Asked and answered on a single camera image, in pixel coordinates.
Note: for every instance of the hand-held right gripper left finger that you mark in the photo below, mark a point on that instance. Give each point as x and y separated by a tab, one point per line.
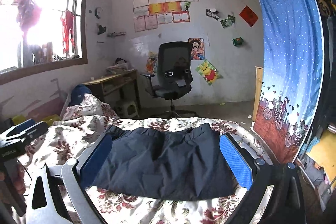
95	161

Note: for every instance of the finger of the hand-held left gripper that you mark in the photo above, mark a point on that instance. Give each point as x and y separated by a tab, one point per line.
36	129
25	123

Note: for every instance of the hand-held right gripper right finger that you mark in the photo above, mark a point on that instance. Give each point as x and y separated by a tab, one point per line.
236	163

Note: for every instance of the navy blue padded jacket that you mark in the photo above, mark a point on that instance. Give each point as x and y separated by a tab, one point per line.
162	161

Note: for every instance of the person's left hand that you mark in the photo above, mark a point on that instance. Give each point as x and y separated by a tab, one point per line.
19	179

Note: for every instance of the yellow plastic bin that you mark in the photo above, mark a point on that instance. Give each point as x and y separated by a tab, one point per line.
51	119
19	118

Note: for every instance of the floral patterned quilt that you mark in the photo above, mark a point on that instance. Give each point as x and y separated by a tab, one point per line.
65	140

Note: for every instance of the grey plastic stool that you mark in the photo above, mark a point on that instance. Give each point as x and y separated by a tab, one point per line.
127	108

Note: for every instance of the light wooden board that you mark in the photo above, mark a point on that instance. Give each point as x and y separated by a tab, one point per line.
258	92

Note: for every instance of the wooden desk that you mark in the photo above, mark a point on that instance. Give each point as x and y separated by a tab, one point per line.
113	79

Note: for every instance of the wooden framed window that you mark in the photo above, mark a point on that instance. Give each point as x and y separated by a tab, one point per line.
44	37

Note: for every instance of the yellow cloth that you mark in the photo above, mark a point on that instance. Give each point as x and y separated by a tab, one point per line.
324	153

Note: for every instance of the pile of books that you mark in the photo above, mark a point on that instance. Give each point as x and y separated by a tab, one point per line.
118	66

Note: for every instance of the red hanging cloth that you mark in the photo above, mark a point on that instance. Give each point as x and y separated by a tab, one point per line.
68	29

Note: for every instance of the black office chair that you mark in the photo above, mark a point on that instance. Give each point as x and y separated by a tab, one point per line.
174	69

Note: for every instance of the blue printed curtain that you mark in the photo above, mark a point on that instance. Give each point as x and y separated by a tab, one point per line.
288	56

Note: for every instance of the yellow bear wall poster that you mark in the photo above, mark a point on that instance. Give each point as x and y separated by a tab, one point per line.
209	72

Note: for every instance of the colourful cartoon wall poster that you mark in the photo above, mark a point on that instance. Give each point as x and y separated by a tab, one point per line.
152	62

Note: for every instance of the black wall ornament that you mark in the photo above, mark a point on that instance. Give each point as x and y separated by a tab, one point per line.
101	29

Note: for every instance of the anime figure wall poster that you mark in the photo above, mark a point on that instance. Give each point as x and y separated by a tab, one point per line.
196	48

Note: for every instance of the green wall box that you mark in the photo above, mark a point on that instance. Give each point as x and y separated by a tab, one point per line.
238	41

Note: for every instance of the small wall shelf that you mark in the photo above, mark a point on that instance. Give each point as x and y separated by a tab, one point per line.
116	34

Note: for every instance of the round wall clock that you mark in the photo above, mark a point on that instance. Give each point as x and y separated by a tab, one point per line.
99	12

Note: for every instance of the green wall photo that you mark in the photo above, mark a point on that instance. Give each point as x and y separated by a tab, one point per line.
227	21

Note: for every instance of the red paper wall decoration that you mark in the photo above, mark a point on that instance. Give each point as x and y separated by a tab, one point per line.
248	16

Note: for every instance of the black and white wall photo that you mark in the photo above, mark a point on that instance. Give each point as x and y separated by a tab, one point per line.
212	14

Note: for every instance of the group of wall certificates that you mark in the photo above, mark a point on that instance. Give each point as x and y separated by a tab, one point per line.
162	10

